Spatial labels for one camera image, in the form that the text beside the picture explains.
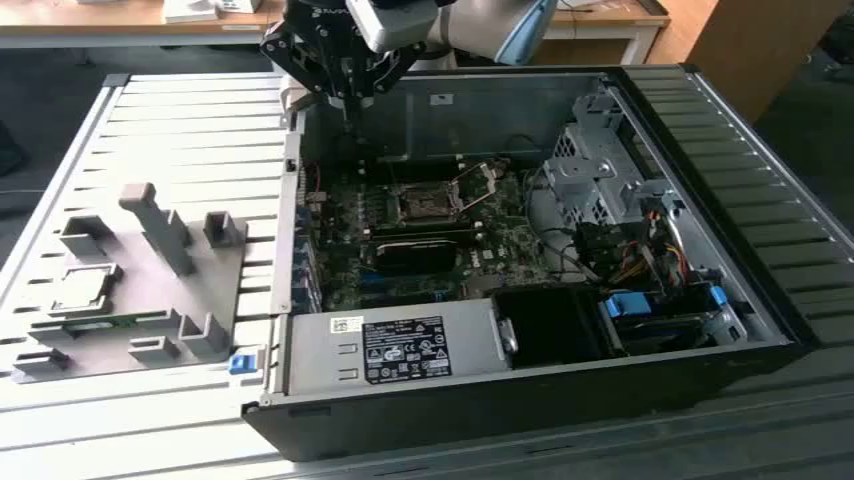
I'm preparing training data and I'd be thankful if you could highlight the grey parts rack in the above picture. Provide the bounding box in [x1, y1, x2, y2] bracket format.
[10, 182, 250, 385]

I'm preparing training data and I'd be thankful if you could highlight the grey power supply unit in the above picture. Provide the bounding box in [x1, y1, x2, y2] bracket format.
[283, 299, 521, 396]

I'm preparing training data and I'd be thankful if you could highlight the metal drive cage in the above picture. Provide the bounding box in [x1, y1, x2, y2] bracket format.
[541, 82, 689, 226]

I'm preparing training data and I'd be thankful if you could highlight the wire locking lever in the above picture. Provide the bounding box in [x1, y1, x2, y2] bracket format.
[385, 147, 405, 199]

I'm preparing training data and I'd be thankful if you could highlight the plain white box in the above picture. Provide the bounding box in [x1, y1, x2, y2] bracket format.
[163, 0, 226, 24]

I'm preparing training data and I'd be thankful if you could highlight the hard disk in blue carrier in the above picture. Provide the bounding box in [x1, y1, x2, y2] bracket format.
[598, 291, 720, 354]

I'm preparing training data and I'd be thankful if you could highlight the black wire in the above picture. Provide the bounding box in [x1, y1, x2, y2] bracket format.
[520, 167, 556, 241]
[533, 227, 606, 284]

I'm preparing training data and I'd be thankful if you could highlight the green RAM stick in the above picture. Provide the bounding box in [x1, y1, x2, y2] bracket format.
[63, 314, 146, 333]

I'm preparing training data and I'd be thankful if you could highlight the graphics card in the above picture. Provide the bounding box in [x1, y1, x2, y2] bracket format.
[370, 237, 464, 275]

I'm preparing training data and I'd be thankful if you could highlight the black PC case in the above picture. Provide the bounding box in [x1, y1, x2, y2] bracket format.
[241, 63, 824, 464]

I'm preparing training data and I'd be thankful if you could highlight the metal socket cover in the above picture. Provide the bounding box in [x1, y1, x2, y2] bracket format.
[448, 160, 508, 215]

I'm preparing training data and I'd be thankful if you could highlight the coloured power wire bundle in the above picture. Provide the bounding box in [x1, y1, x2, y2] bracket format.
[620, 212, 690, 289]

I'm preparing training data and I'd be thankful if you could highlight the grey case latch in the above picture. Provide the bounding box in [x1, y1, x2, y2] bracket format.
[278, 82, 315, 132]

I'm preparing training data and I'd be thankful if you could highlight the silver CPU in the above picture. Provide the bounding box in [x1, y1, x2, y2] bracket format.
[50, 264, 117, 314]

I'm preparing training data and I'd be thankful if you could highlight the green motherboard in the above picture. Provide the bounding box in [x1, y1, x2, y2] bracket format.
[297, 157, 602, 314]

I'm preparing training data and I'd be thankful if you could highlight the wooden desk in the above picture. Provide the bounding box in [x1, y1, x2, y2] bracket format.
[0, 0, 673, 69]

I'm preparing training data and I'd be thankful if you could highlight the dark bag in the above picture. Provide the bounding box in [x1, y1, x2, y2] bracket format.
[815, 14, 854, 84]

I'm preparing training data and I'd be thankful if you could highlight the CPU socket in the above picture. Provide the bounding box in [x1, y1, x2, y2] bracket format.
[393, 180, 469, 224]

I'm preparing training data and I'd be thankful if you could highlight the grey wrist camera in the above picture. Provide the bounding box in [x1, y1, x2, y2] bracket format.
[351, 0, 444, 53]

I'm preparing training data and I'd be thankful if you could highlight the wooden cabinet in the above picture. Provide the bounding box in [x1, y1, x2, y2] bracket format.
[644, 0, 844, 126]

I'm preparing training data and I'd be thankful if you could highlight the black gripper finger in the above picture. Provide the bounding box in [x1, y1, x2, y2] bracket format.
[353, 42, 429, 144]
[259, 22, 355, 144]

